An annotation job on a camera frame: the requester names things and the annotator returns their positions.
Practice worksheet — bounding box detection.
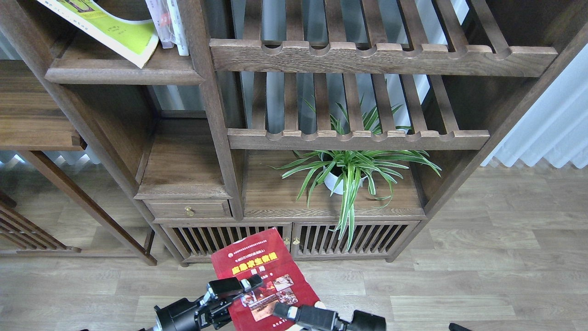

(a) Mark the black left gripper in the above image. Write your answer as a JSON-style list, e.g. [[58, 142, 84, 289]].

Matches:
[[154, 274, 263, 331]]

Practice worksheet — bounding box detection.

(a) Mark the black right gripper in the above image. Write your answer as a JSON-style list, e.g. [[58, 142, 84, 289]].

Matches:
[[273, 303, 387, 331]]

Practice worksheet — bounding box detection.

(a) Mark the red paperback book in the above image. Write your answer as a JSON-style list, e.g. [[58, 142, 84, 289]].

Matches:
[[211, 228, 319, 331]]

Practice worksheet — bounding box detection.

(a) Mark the yellow green book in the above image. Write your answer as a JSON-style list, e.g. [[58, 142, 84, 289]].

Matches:
[[40, 0, 159, 68]]

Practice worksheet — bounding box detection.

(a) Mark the white lavender book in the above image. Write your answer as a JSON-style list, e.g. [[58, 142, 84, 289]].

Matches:
[[145, 0, 175, 49]]

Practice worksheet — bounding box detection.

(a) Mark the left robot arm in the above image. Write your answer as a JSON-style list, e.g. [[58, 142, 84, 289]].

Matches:
[[149, 274, 263, 331]]

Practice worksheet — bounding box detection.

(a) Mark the brass drawer knob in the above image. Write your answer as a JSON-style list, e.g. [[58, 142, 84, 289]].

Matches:
[[185, 206, 195, 217]]

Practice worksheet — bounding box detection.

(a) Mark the white plant pot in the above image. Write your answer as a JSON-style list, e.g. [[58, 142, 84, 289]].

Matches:
[[325, 166, 347, 195]]

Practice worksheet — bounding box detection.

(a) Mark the green spider plant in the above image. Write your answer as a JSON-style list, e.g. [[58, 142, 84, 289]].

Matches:
[[279, 149, 441, 250]]

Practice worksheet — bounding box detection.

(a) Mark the dark wooden bookshelf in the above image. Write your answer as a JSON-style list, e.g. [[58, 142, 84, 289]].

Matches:
[[1, 0, 587, 264]]

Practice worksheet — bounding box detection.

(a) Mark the wooden side furniture left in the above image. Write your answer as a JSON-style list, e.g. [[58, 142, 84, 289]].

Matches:
[[0, 59, 156, 266]]

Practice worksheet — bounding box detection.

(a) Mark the upright white book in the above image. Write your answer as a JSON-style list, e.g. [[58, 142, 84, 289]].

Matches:
[[167, 0, 190, 56]]

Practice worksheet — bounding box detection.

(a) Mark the white pleated curtain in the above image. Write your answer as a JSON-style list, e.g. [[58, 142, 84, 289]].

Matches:
[[482, 47, 588, 168]]

